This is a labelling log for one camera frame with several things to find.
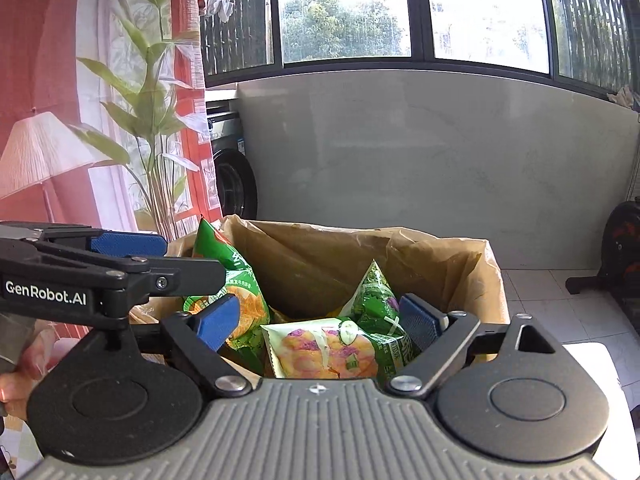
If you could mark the brown cardboard box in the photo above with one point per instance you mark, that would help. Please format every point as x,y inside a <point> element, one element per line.
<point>495,285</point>

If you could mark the printed wall cloth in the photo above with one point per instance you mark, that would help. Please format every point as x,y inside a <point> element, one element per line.
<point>50,60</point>

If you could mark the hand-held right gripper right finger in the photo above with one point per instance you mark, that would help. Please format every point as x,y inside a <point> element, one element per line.
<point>420,320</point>

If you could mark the black exercise bike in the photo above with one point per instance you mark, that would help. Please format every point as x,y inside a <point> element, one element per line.
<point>620,240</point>

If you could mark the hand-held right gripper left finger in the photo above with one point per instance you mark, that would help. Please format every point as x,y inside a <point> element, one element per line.
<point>217,322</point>

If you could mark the white hanging laundry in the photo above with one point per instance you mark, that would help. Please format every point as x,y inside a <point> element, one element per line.
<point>220,7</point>

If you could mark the green and red chip bag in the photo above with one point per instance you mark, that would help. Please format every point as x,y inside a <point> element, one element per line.
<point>245,285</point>

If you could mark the black framed window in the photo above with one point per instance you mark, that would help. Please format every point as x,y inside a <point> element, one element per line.
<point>417,10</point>

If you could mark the crumpled cloth rag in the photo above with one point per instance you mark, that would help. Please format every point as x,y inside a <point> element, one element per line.
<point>622,97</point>

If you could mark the person's left hand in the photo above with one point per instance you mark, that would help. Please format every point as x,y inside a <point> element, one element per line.
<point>25,385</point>

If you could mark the light green vegetable chip bag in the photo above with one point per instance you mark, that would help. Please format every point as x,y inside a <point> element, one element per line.
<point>310,350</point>

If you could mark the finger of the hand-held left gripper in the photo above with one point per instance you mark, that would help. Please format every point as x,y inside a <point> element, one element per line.
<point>190,277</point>
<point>130,244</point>

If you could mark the washing machine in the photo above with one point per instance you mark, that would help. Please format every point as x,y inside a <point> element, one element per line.
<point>232,185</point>

